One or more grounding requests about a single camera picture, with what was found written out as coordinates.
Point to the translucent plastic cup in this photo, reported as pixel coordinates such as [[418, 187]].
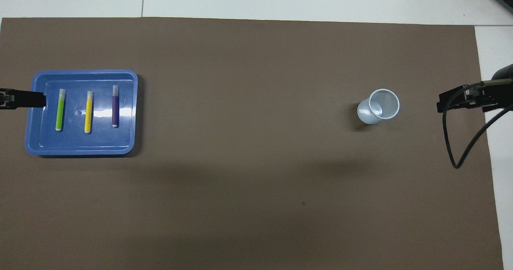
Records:
[[366, 115]]

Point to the blue plastic tray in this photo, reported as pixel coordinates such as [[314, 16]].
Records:
[[100, 142]]

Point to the yellow pen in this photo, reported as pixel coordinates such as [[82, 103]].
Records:
[[88, 111]]

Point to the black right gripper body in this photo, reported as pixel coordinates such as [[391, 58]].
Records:
[[493, 95]]

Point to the purple pen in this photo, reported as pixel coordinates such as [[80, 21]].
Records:
[[115, 105]]

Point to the brown table mat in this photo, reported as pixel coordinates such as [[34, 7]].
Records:
[[240, 162]]

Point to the green pen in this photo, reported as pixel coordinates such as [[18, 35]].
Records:
[[60, 109]]

